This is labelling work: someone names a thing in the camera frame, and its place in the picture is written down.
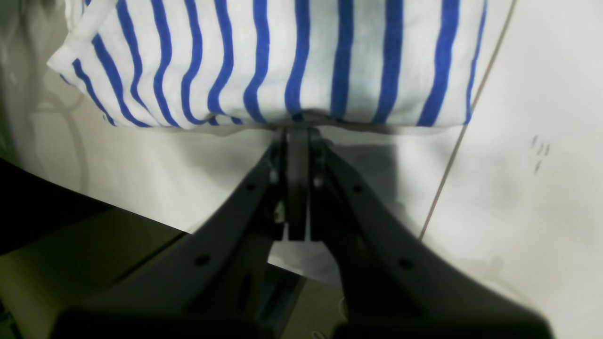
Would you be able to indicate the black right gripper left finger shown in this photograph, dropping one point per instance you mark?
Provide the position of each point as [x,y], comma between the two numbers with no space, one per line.
[209,285]

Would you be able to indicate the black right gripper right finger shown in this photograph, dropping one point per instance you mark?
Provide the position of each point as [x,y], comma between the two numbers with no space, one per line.
[395,287]

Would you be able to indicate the blue white striped T-shirt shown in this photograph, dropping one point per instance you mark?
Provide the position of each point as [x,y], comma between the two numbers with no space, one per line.
[186,63]

